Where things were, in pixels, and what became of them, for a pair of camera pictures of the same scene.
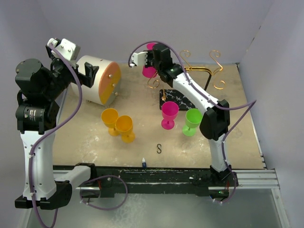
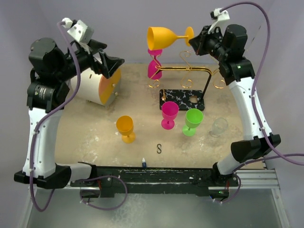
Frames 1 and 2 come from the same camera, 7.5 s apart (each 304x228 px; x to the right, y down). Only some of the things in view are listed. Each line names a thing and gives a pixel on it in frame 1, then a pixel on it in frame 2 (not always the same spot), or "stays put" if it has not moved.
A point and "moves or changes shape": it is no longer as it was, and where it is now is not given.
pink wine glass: [148, 72] moves or changes shape
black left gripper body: [84, 80] → [87, 60]
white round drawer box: [106, 83] stays put
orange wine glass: [109, 116] → [159, 38]
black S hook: [157, 146] stays put
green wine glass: [193, 118] stays put
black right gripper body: [150, 62] → [209, 43]
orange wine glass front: [124, 124] stays put
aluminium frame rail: [258, 179] stays put
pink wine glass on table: [169, 110] stays put
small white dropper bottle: [144, 164] stays put
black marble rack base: [170, 95] stays put
